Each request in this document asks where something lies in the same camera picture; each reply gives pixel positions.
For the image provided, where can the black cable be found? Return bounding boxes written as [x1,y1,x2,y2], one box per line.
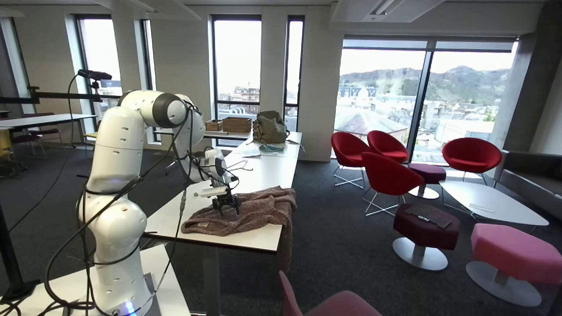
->
[8,74,80,234]

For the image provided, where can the purple round stool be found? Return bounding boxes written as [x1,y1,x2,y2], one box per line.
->
[407,163,447,200]

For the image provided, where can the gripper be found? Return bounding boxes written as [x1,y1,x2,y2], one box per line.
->
[213,194,241,217]

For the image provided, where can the red lounge chair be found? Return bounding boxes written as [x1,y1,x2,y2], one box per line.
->
[442,137,503,186]

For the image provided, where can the tall window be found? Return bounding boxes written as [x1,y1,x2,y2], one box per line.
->
[74,14,122,120]
[211,14,263,148]

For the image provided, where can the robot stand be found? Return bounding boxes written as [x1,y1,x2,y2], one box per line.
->
[0,244,192,316]

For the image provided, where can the yellow chair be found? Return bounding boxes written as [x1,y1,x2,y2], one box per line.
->
[0,129,17,177]

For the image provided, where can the wide panorama window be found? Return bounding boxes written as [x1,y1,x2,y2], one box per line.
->
[333,37,519,164]

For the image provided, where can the white coffee table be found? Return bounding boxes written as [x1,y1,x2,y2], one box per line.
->
[439,180,550,233]

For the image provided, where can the pink stool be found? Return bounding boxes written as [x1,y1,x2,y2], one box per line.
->
[466,223,562,307]

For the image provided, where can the group of red lounge chairs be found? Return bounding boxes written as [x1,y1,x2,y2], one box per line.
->
[331,130,425,217]

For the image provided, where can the brown knitted cloth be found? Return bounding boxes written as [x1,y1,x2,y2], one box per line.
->
[180,186,298,273]

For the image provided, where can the grey sofa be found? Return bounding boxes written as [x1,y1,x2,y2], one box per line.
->
[494,149,562,221]

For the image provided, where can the row of dark red chairs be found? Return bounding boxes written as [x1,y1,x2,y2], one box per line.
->
[11,112,63,159]

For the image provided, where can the large wooden box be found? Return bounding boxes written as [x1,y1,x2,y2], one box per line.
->
[222,116,253,134]

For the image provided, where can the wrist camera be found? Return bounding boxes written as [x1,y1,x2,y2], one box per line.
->
[194,186,230,198]

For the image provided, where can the green backpack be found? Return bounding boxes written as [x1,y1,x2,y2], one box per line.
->
[252,110,291,145]

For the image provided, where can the black keyboard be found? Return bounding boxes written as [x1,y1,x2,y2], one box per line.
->
[404,205,453,229]

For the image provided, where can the narrow window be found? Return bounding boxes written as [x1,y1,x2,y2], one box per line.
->
[140,19,157,91]
[284,15,306,133]

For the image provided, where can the dark maroon stool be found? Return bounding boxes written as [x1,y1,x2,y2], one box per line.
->
[392,203,462,272]

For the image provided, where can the pink chair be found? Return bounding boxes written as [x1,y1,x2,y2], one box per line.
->
[278,270,383,316]

